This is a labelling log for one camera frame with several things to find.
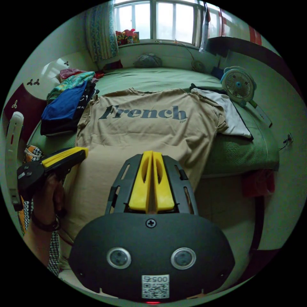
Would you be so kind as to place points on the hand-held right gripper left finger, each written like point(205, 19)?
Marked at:
point(140, 192)

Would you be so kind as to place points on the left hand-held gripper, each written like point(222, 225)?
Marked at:
point(30, 177)

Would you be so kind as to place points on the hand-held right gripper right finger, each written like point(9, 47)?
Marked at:
point(164, 194)

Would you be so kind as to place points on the khaki t-shirt with dark print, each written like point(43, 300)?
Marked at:
point(144, 136)

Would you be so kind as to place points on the person's left forearm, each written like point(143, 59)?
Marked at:
point(38, 239)

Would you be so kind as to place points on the white shirt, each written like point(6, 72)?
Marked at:
point(231, 115)

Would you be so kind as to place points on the person's left hand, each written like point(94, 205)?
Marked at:
point(48, 201)

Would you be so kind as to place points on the pile of clothes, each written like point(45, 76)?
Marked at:
point(62, 105)

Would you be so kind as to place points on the white and maroon headboard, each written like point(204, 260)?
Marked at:
point(33, 96)

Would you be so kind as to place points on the red cloth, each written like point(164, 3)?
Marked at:
point(259, 182)

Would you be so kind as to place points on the bed with green sheet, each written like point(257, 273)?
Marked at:
point(156, 79)

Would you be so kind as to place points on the grey rolled blanket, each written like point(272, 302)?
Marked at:
point(147, 61)

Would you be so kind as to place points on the patterned curtain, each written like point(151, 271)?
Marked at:
point(99, 33)

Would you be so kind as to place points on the colourful toys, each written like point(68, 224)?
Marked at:
point(127, 37)

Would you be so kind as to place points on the small white table fan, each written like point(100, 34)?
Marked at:
point(238, 84)

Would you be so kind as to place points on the window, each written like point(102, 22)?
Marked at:
point(165, 21)

